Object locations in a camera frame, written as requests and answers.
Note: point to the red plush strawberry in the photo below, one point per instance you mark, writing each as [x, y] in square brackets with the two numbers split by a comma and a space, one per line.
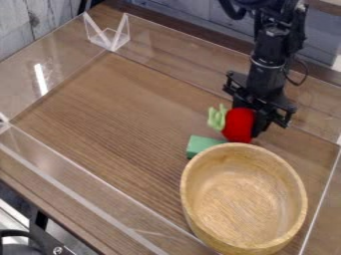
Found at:
[235, 122]

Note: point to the wooden bowl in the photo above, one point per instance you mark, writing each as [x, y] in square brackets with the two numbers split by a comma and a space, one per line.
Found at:
[244, 199]

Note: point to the clear acrylic corner bracket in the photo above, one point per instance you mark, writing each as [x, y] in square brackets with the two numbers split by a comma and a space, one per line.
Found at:
[109, 38]

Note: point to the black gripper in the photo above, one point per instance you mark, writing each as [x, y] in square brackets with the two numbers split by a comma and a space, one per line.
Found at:
[274, 109]

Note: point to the green foam block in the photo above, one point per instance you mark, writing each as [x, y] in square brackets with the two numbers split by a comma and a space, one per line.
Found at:
[200, 143]

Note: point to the black table frame bracket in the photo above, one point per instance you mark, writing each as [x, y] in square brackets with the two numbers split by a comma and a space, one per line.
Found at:
[49, 244]

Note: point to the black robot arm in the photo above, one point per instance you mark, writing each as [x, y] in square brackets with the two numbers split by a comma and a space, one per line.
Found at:
[279, 39]

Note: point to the clear acrylic tray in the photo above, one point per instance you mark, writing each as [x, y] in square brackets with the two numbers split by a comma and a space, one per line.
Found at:
[98, 122]

